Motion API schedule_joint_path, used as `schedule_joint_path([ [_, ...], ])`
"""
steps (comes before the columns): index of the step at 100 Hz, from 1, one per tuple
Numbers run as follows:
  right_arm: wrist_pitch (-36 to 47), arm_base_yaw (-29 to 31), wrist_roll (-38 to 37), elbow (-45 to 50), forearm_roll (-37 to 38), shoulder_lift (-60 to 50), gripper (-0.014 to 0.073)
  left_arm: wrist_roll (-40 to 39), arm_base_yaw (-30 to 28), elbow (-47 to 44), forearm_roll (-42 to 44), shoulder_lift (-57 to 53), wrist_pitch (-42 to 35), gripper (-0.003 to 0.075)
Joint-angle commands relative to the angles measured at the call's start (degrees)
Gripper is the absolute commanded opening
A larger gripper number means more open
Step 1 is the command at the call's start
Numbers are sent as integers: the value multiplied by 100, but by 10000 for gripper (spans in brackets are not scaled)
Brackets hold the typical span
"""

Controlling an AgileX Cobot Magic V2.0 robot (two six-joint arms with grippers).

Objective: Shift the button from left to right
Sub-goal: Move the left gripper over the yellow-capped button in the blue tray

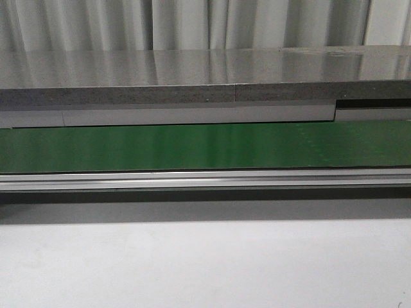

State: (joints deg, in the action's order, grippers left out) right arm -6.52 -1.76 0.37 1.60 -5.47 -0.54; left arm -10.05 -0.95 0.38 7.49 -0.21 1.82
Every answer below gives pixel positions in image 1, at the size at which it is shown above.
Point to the green conveyor belt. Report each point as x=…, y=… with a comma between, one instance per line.
x=205, y=146

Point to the grey rear guard right segment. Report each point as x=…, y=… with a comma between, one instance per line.
x=372, y=109

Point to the grey rear conveyor guard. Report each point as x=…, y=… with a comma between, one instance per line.
x=170, y=113

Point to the white pleated curtain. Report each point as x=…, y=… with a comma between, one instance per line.
x=162, y=25

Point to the aluminium front conveyor rail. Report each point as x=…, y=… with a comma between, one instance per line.
x=383, y=176

